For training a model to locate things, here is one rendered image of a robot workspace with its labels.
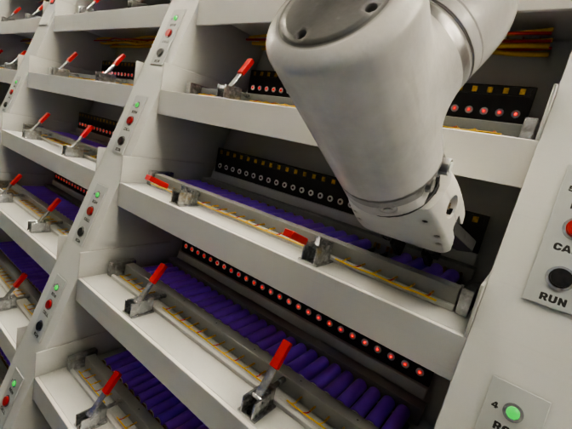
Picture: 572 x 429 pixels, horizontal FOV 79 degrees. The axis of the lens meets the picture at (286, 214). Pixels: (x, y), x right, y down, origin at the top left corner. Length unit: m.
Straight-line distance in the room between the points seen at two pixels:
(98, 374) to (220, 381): 0.33
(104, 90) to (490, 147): 0.79
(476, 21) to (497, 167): 0.18
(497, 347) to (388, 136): 0.22
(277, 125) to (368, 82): 0.34
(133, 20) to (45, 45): 0.47
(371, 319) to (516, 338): 0.13
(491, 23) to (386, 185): 0.11
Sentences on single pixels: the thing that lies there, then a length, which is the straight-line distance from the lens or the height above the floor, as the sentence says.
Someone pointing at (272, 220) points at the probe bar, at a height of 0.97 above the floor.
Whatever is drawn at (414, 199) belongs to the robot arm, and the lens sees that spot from 0.28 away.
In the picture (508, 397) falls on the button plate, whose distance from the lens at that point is 0.36.
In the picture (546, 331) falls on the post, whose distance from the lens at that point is 0.36.
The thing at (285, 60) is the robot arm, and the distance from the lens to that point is 0.19.
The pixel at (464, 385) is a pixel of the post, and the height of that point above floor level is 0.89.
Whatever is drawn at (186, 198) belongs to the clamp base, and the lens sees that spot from 0.59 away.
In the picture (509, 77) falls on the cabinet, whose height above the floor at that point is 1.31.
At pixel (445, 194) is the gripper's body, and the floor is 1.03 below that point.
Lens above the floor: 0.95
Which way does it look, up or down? 3 degrees up
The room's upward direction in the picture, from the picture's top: 22 degrees clockwise
